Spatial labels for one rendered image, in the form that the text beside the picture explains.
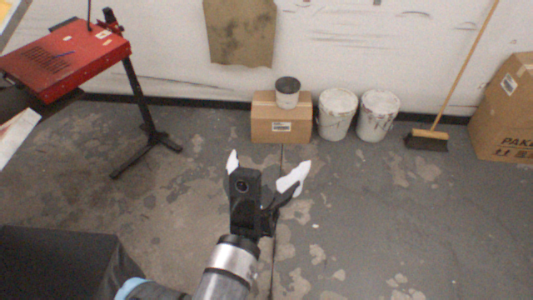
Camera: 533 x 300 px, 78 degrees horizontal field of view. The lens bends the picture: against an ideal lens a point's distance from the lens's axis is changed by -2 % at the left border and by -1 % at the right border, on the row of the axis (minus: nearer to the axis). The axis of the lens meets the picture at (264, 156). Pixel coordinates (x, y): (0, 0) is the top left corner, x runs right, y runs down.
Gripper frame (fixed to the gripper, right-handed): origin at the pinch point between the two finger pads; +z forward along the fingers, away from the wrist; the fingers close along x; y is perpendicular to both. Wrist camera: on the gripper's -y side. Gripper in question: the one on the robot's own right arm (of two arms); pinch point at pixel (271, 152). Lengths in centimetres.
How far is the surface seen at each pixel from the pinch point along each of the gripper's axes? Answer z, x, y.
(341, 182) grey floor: 122, 2, 169
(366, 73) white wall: 200, 8, 120
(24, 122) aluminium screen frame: 1, -69, 4
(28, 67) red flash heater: 65, -160, 36
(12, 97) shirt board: 55, -175, 50
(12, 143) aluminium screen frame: -5, -67, 5
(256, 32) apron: 175, -72, 74
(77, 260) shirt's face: -14, -80, 62
